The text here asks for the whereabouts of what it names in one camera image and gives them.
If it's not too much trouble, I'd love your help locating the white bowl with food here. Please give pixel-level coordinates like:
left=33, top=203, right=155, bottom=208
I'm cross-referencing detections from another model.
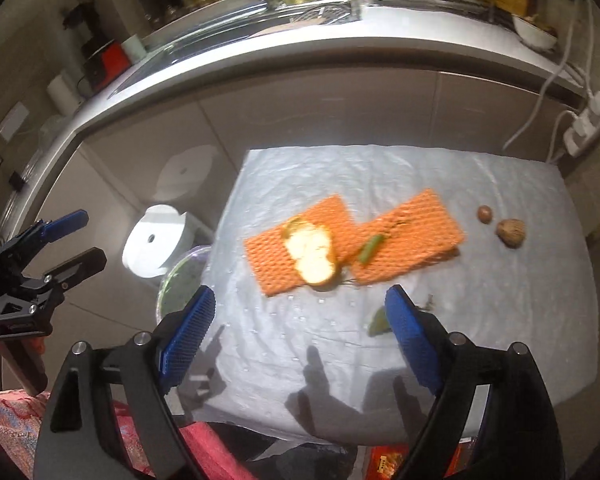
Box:
left=511, top=14, right=558, bottom=51

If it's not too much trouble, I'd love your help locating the dark green leaf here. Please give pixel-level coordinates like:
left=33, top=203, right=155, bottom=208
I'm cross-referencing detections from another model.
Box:
left=366, top=307, right=393, bottom=336

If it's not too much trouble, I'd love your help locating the stainless steel sink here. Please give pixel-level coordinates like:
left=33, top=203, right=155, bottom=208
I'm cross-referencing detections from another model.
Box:
left=107, top=0, right=363, bottom=98

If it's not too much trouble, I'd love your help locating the brown wrinkled nut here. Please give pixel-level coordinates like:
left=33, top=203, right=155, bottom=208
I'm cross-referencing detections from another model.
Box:
left=496, top=218, right=527, bottom=248

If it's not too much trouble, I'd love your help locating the white electric kettle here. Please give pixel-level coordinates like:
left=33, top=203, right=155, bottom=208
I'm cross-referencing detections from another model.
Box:
left=46, top=72, right=83, bottom=116

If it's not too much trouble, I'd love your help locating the white power strip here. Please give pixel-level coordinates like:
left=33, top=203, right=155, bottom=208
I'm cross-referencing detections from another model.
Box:
left=562, top=91, right=600, bottom=157

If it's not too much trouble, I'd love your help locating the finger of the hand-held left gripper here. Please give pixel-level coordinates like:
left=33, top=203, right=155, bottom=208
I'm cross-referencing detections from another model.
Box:
left=20, top=246, right=107, bottom=292
left=0, top=210, right=90, bottom=261

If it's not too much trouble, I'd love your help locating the orange foam fruit net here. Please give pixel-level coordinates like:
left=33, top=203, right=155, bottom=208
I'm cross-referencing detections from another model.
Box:
left=243, top=195, right=363, bottom=297
left=347, top=188, right=466, bottom=283

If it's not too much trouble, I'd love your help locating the white wall socket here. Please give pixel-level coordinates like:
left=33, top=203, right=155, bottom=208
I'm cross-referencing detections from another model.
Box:
left=0, top=102, right=31, bottom=141

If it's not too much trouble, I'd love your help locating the silver padded table cover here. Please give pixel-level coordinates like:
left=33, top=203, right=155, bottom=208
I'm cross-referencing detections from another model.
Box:
left=182, top=146, right=598, bottom=448

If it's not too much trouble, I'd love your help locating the metal steamer rack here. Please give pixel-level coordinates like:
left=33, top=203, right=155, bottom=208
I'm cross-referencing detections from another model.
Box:
left=290, top=2, right=353, bottom=26

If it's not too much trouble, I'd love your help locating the red cardboard box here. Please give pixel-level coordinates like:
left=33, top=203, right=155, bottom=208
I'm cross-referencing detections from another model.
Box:
left=362, top=437, right=481, bottom=480

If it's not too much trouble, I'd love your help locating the pink patterned clothing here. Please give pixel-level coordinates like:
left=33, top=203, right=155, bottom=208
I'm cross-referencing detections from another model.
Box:
left=0, top=390, right=253, bottom=480

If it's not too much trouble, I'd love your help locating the white power cable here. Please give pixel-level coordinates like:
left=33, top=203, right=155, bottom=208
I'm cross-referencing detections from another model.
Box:
left=502, top=0, right=596, bottom=153

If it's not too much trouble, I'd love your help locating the trash bin with purple bag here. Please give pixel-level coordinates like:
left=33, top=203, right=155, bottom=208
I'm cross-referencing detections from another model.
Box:
left=156, top=244, right=213, bottom=331

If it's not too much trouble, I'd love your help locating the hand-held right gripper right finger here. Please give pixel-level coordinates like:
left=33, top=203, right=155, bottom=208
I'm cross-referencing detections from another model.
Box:
left=384, top=284, right=566, bottom=480

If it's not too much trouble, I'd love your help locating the white cup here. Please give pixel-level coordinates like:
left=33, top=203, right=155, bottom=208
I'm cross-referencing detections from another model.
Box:
left=120, top=34, right=148, bottom=61

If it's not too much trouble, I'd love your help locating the small green leaf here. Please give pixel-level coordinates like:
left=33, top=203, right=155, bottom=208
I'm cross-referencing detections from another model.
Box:
left=357, top=233, right=385, bottom=264

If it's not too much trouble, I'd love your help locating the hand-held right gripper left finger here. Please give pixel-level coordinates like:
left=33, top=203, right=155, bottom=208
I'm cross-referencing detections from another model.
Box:
left=32, top=285, right=217, bottom=480

